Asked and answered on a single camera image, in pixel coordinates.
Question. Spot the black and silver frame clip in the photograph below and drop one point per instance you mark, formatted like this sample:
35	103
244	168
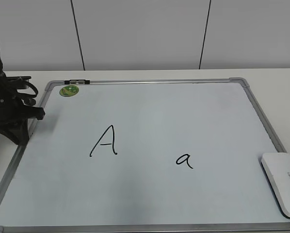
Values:
76	82

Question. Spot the white board eraser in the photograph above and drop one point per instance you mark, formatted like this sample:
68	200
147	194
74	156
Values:
277	168

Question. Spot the white board with grey frame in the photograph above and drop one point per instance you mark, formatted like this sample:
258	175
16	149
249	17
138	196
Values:
144	156

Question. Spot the round green magnet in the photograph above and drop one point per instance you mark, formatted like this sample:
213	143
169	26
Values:
69	91

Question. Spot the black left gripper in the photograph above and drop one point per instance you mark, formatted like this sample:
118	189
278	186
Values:
17	103

